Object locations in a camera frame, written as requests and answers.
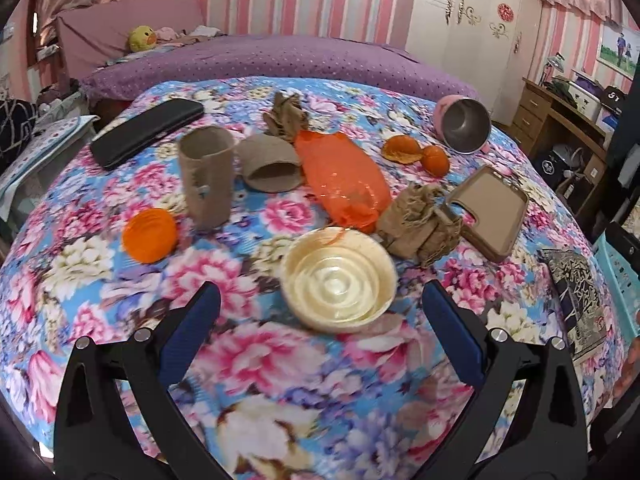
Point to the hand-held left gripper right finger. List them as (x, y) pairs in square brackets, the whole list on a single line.
[(450, 332)]

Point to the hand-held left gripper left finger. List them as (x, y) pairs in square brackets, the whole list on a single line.
[(192, 327)]

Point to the orange peel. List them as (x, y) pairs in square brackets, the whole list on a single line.
[(400, 149)]

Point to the orange plastic bag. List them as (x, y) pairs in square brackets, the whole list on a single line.
[(342, 175)]

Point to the orange round lid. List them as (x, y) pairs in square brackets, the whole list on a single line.
[(150, 235)]

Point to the crumpled brown paper bag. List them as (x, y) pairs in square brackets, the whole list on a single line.
[(420, 225)]

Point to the cream plastic bowl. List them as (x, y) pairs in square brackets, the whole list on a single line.
[(337, 285)]

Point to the dark patterned cloth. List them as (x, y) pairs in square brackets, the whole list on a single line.
[(575, 300)]

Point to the brown phone case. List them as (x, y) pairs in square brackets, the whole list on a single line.
[(492, 210)]

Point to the tall cardboard tube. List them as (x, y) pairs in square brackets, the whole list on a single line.
[(207, 180)]

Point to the mandarin orange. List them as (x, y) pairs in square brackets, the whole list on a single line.
[(435, 160)]

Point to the teal plastic basket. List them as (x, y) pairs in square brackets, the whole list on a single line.
[(620, 272)]

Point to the short cardboard tube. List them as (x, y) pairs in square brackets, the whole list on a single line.
[(270, 162)]

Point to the black phone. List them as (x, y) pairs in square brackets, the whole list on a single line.
[(145, 132)]

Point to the pink metal cup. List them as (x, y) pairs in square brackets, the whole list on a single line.
[(462, 127)]

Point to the crumpled brown paper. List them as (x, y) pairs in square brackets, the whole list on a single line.
[(286, 115)]

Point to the polka dot cushion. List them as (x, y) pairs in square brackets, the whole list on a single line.
[(42, 147)]

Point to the wooden desk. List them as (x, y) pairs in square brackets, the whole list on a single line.
[(555, 115)]

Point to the black patterned cushion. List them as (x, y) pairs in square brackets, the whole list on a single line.
[(15, 130)]

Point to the white storage box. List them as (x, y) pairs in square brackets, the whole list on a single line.
[(585, 95)]

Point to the desk lamp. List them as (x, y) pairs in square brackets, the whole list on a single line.
[(554, 66)]

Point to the purple dotted bed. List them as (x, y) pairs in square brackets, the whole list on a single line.
[(300, 60)]

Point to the pile of clothes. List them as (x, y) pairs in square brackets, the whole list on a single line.
[(187, 35)]

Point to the yellow duck plush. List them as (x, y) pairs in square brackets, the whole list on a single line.
[(142, 38)]

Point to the white wardrobe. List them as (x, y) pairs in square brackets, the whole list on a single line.
[(475, 30)]

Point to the pink bed headboard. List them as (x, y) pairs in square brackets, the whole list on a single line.
[(110, 30)]

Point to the framed wall picture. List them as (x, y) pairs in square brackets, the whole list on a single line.
[(620, 52)]

